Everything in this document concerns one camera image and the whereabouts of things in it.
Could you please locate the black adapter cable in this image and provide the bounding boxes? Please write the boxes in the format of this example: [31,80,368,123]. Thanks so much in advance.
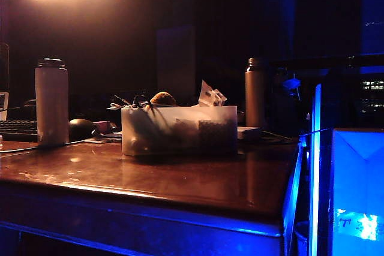
[260,129,298,144]

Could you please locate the blue lit box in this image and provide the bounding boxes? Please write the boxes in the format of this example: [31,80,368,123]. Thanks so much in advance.
[331,128,384,256]

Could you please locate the black keyboard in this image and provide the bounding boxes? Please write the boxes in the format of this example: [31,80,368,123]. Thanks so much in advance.
[0,119,38,143]

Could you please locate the translucent plastic box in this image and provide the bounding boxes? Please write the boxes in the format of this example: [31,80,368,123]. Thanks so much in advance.
[121,105,238,157]

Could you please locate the small pink block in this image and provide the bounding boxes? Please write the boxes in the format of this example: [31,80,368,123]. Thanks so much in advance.
[93,120,110,132]

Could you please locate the upright flat panel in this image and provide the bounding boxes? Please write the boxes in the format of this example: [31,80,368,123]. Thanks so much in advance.
[308,83,323,256]

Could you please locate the white charging cable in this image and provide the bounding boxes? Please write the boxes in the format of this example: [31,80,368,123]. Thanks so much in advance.
[107,102,151,111]

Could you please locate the crumpled paper receipts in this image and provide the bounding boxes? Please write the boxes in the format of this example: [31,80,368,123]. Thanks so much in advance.
[198,79,228,108]

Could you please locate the black zip tie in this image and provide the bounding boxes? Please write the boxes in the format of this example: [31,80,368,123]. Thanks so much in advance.
[133,94,169,128]

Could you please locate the dark perforated box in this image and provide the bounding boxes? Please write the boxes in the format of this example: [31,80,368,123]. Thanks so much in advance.
[198,119,238,153]

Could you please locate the white insulated bottle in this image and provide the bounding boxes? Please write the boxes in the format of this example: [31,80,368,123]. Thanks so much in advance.
[34,57,70,147]

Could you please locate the flat card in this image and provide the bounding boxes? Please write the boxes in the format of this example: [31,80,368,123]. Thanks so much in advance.
[84,135,122,144]

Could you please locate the dark brown metal bottle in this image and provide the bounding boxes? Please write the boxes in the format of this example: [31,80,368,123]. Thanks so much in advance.
[244,57,269,129]

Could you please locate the black computer mouse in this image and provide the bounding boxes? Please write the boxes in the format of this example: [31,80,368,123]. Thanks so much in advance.
[68,118,97,142]

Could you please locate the brown fuzzy kiwi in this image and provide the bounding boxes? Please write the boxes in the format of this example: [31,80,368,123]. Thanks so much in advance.
[149,91,178,107]

